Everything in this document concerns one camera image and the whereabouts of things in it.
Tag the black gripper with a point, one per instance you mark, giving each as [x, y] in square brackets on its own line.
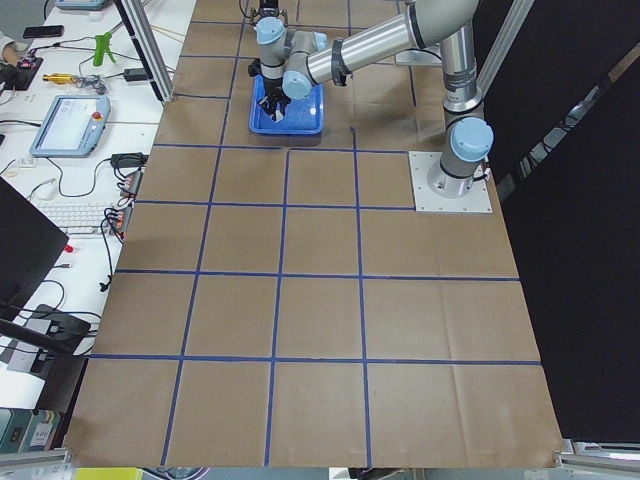
[273, 91]

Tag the black smartphone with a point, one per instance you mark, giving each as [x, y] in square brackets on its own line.
[44, 31]

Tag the aluminium frame post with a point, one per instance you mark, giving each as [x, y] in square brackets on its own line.
[138, 26]

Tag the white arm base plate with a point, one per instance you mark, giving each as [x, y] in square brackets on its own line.
[436, 192]

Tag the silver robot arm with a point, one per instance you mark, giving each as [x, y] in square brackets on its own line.
[292, 62]

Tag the green clamp tool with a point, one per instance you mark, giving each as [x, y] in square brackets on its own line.
[102, 49]

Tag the black monitor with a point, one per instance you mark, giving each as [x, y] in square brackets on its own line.
[30, 246]

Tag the white keyboard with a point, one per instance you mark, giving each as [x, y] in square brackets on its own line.
[76, 218]

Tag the teach pendant tablet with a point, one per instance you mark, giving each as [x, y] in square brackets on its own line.
[72, 127]

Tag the blue plastic tray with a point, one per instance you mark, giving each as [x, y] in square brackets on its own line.
[302, 117]

